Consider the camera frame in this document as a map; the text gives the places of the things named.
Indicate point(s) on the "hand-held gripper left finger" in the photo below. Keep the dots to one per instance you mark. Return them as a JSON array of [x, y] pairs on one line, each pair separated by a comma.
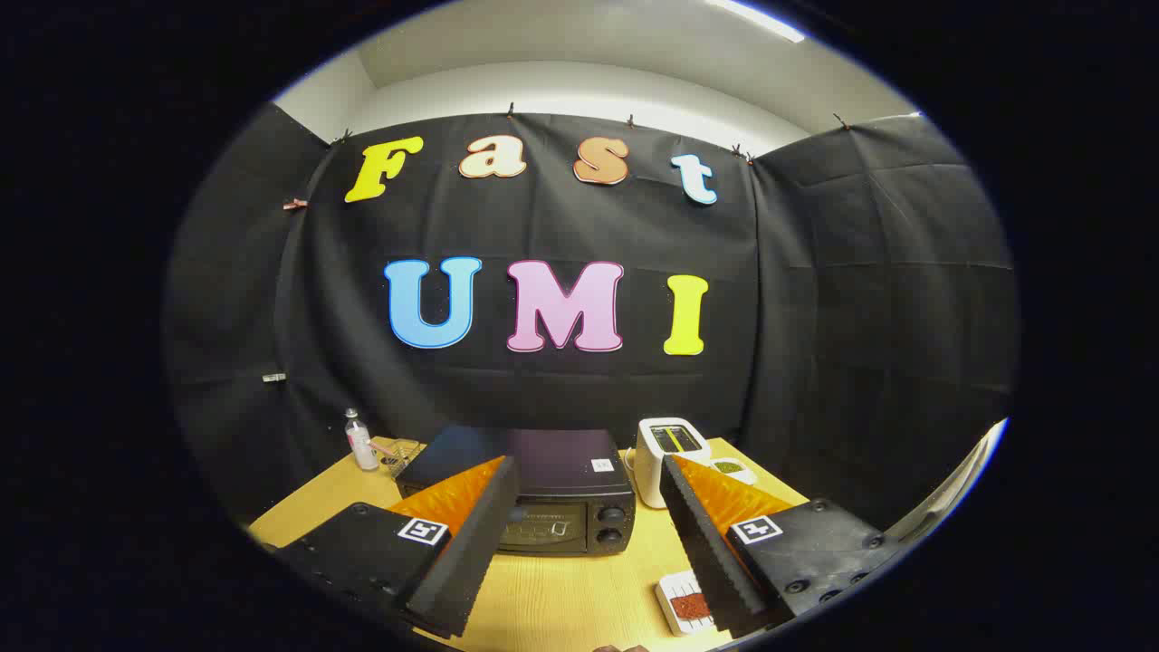
[[480, 534]]

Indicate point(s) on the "small white dish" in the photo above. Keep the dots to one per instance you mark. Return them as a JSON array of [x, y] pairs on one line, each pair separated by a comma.
[[729, 468]]

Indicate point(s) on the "clear plastic bottle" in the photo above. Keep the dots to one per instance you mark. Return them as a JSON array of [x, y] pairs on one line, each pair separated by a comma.
[[362, 448]]

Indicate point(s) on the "white rectangular tray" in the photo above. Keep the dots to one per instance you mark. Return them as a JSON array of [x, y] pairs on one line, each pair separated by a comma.
[[675, 587]]

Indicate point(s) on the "white pop-up toaster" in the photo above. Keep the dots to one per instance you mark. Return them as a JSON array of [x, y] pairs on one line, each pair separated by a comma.
[[650, 471]]

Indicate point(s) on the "reddish brown steak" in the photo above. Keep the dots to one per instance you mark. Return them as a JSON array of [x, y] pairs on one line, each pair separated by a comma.
[[690, 606]]

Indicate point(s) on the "black toaster oven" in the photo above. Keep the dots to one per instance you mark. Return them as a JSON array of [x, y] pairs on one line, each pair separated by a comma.
[[561, 457]]

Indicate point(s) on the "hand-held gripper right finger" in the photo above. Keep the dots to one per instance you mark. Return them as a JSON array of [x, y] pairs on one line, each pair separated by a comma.
[[702, 543]]

